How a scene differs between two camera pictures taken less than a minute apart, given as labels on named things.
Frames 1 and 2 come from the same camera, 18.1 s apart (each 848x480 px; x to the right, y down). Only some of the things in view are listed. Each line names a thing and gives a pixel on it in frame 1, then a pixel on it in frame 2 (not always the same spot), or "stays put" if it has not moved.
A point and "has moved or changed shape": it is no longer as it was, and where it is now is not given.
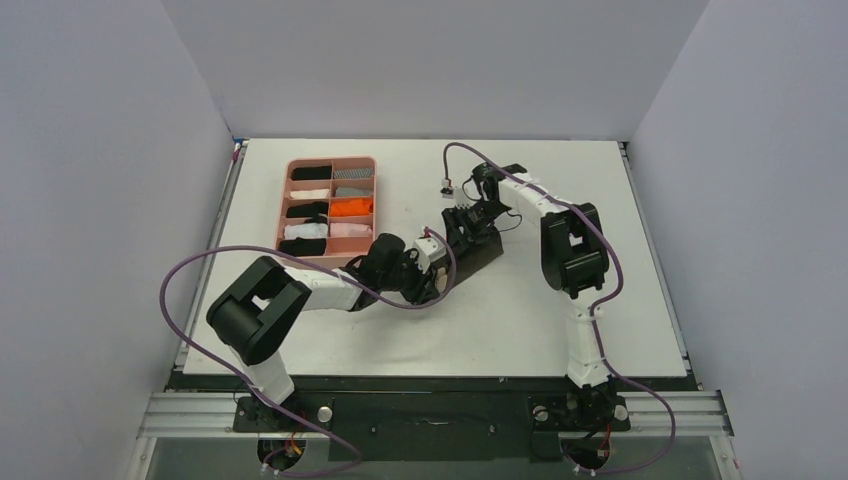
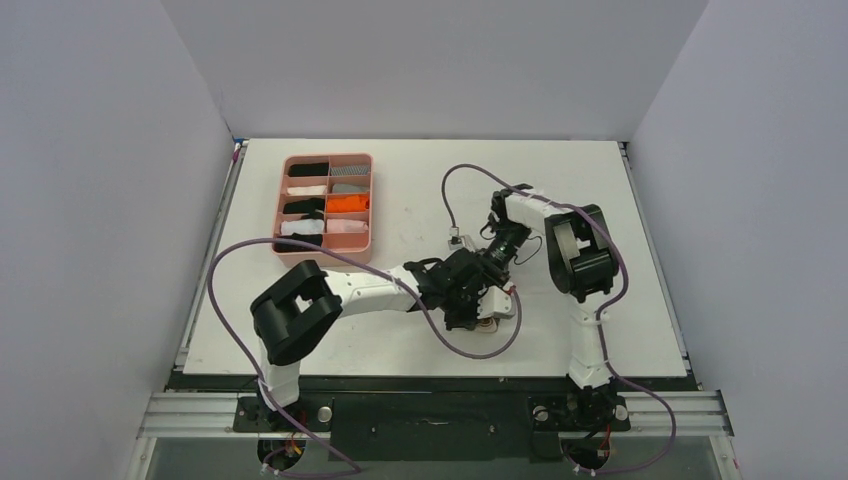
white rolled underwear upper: [310, 194] stays put
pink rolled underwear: [339, 229] stays put
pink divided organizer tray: [328, 210] stays put
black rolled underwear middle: [311, 210] stays put
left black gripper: [424, 287] to [471, 320]
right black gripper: [466, 234] to [482, 254]
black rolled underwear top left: [312, 173] stays put
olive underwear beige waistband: [471, 261] has moved or changed shape
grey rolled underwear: [351, 192] stays put
